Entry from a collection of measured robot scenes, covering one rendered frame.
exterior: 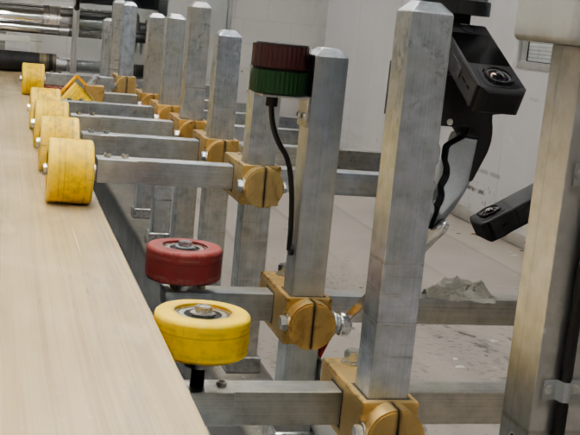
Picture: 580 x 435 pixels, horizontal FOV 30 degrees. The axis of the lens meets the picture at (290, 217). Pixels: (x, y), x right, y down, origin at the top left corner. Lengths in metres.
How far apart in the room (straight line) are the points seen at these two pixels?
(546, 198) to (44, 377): 0.35
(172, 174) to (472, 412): 0.55
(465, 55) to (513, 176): 5.52
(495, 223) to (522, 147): 5.17
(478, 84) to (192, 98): 0.97
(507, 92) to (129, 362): 0.38
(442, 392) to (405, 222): 0.18
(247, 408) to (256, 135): 0.50
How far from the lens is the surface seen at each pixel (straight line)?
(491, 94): 0.91
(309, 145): 1.09
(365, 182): 1.43
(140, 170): 1.36
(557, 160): 0.63
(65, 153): 1.34
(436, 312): 1.23
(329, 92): 1.09
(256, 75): 1.08
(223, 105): 1.58
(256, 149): 1.34
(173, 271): 1.11
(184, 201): 1.85
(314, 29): 10.29
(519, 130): 6.45
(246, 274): 1.37
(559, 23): 0.60
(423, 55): 0.85
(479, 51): 0.97
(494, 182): 6.70
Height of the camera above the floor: 1.15
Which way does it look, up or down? 10 degrees down
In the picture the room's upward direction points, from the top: 6 degrees clockwise
